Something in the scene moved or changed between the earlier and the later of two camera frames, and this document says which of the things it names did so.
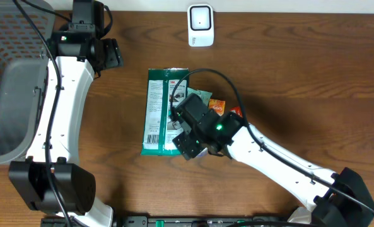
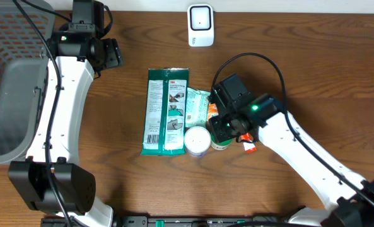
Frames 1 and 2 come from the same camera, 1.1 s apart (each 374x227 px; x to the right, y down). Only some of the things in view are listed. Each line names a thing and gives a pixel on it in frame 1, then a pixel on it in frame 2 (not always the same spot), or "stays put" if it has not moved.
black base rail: [184, 221] stays put
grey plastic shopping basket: [16, 75] stays put
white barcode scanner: [200, 25] stays put
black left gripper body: [114, 55] stays put
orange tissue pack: [217, 105] → [212, 110]
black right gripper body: [192, 144] → [226, 128]
